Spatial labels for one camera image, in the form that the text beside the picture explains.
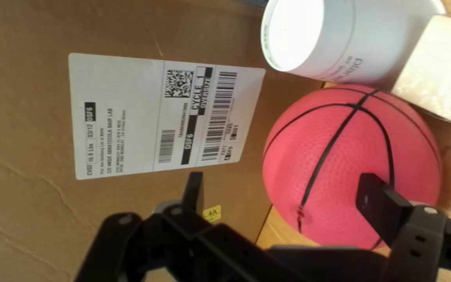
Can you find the pink rubber basketball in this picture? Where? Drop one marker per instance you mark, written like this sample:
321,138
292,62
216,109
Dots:
351,157

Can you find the white rectangular foam block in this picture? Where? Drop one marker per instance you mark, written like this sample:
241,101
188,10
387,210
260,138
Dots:
439,73

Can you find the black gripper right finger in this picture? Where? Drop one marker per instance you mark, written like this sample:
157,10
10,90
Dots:
423,245

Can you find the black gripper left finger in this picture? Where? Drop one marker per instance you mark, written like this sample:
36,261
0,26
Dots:
147,251

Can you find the large cardboard shipping box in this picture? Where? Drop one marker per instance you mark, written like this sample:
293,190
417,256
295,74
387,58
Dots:
38,130

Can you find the tall white cup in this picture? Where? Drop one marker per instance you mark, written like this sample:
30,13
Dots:
340,36

